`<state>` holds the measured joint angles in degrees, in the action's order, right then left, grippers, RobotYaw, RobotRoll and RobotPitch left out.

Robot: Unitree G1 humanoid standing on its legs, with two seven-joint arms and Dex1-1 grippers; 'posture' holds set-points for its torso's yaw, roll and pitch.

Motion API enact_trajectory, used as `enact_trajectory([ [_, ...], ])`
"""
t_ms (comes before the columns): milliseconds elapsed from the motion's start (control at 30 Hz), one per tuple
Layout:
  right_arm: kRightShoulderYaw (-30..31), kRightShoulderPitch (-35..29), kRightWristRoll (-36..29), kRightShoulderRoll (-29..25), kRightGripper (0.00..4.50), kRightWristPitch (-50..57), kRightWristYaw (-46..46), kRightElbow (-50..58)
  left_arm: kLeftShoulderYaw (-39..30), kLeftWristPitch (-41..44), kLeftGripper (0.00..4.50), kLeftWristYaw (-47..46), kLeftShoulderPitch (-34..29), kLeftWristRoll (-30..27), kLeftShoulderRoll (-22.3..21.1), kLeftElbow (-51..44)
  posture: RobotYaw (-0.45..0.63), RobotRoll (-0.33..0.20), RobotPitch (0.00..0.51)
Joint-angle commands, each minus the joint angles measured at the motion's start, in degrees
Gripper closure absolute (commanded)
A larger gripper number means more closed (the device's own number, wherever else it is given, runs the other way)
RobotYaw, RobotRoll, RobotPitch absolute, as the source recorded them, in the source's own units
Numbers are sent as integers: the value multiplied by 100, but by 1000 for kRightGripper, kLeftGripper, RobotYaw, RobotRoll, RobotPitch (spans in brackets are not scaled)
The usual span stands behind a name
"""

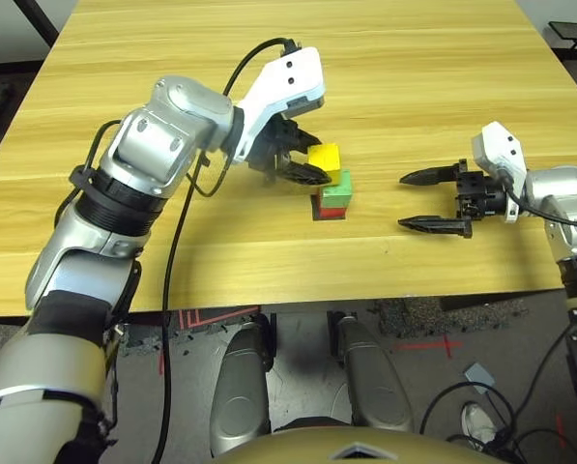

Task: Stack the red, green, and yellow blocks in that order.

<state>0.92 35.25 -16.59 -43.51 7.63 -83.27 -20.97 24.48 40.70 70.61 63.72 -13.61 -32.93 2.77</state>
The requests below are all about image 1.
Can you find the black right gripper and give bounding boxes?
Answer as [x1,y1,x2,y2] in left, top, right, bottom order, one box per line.
[397,159,505,238]

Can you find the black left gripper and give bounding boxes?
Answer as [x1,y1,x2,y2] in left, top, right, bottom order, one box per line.
[248,118,332,187]

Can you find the yellow wooden block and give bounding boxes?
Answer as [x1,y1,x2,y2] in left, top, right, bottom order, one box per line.
[307,143,341,174]

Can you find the green wooden block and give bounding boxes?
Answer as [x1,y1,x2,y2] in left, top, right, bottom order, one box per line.
[320,168,355,210]

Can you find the red wooden block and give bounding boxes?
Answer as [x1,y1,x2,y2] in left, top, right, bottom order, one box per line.
[316,205,350,221]

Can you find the black square marker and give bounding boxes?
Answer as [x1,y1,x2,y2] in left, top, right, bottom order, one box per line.
[310,192,350,222]

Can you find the grey right robot leg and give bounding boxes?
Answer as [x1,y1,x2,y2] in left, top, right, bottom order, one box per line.
[335,316,415,434]

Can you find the grey robot leg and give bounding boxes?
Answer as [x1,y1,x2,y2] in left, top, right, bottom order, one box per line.
[335,316,415,434]
[209,321,273,458]

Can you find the black stand with flat plate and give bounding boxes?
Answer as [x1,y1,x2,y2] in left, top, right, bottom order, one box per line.
[547,20,577,49]

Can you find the grey left robot leg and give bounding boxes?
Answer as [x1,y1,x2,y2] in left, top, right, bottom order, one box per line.
[209,321,273,458]

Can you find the khaki robot torso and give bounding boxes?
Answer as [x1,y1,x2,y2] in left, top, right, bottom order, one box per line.
[210,424,506,464]

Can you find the black diagonal bar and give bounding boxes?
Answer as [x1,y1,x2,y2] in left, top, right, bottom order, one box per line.
[14,0,61,48]

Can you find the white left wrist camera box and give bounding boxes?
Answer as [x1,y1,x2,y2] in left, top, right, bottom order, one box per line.
[232,46,327,165]

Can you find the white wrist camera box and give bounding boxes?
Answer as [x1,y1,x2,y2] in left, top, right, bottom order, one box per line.
[471,121,529,223]
[232,46,327,165]

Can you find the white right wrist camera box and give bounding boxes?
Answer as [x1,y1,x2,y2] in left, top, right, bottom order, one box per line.
[471,121,529,223]

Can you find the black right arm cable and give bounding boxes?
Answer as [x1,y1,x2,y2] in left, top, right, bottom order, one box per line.
[503,186,577,228]

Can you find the black floor cable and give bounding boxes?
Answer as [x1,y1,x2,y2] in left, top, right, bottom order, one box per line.
[420,381,519,458]

